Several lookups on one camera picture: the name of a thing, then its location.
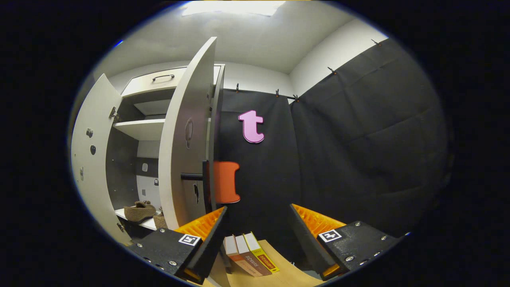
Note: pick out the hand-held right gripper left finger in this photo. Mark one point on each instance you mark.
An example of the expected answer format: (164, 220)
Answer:
(209, 243)

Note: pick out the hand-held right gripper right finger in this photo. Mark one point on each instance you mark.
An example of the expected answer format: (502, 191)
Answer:
(306, 243)

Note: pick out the brown fuzzy shoe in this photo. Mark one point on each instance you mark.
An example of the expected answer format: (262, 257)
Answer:
(160, 221)
(139, 213)

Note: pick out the white cabinet door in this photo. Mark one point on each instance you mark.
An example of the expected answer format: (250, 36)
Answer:
(179, 151)
(93, 179)

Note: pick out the white shoe cabinet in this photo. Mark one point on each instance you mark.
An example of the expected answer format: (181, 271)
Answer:
(119, 167)

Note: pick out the white cabinet shelf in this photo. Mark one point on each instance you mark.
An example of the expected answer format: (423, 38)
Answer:
(139, 128)
(139, 224)

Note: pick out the white cabinet drawer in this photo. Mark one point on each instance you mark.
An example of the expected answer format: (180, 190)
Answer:
(139, 85)

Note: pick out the white and brown book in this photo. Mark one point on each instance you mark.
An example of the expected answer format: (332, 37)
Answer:
(249, 255)

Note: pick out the white and yellow book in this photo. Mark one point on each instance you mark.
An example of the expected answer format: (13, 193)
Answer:
(259, 249)

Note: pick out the black backdrop cloth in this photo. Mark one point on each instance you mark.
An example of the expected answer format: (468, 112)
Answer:
(358, 139)

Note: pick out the ceiling light panel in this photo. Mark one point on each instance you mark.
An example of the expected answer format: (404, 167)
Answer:
(235, 6)

